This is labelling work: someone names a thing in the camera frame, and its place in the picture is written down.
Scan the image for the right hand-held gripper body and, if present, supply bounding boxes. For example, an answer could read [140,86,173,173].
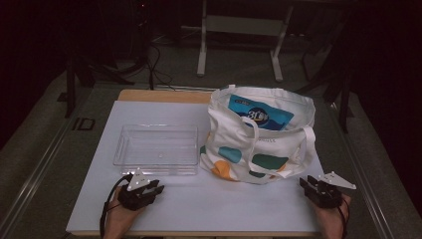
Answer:
[308,171,357,209]

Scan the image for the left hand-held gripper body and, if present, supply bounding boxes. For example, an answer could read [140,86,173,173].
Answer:
[117,167,157,212]

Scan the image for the clear plastic container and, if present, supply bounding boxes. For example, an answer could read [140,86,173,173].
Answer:
[112,123,200,176]

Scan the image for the white canvas tote bag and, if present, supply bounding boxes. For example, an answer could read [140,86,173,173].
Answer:
[199,84,317,186]

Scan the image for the person's right hand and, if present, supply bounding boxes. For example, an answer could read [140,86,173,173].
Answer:
[311,193,352,239]

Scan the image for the person's left hand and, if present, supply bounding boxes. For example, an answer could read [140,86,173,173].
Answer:
[104,196,147,239]

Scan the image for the white table mat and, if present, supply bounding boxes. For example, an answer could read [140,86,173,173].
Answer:
[65,100,327,233]

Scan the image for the black metal stand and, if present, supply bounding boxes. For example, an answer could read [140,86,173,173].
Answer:
[295,33,354,133]
[56,49,137,119]

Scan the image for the blue snack pouch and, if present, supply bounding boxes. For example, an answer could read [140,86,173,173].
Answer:
[227,94,296,131]

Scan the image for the black equipment tower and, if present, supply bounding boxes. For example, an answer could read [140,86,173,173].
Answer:
[128,0,153,64]

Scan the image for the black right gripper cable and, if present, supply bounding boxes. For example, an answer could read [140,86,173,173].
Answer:
[336,198,352,239]

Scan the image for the metal floor rail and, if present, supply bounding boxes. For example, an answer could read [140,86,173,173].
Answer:
[0,109,88,233]
[326,101,397,239]

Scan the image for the black floor cables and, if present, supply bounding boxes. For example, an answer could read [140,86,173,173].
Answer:
[145,43,177,92]

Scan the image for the white metal desk frame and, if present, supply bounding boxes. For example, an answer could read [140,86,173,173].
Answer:
[180,0,297,83]

